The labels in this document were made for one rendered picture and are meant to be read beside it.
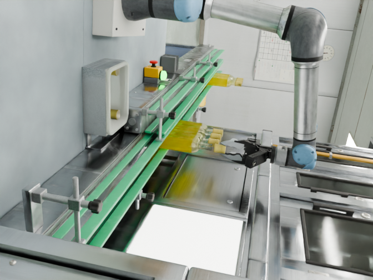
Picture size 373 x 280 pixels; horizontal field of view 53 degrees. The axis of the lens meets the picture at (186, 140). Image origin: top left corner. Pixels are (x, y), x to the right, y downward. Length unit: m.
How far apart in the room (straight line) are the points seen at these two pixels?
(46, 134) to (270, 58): 6.45
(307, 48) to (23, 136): 0.83
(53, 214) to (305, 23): 0.89
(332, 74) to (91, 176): 6.61
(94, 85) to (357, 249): 1.00
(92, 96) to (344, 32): 6.43
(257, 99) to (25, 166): 6.68
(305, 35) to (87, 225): 0.82
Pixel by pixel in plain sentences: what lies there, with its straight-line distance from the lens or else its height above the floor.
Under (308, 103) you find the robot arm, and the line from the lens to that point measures 1.27.
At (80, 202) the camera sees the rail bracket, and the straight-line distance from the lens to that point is 0.83.
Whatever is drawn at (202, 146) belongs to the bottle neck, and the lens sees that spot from 1.50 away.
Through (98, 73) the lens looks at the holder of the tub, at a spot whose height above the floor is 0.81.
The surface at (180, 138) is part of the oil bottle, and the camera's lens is 1.49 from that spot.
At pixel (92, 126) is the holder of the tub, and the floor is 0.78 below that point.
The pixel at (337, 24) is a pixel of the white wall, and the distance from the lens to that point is 7.34.
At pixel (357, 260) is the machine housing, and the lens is 1.36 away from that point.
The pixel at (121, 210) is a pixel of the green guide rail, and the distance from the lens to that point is 1.14.
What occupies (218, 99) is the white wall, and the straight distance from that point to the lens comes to 7.58.
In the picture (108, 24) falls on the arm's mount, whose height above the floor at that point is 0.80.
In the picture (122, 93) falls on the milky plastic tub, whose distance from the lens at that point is 1.37.
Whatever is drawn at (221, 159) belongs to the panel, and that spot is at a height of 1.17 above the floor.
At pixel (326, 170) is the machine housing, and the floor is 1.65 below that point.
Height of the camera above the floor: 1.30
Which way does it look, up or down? 10 degrees down
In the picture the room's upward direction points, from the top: 99 degrees clockwise
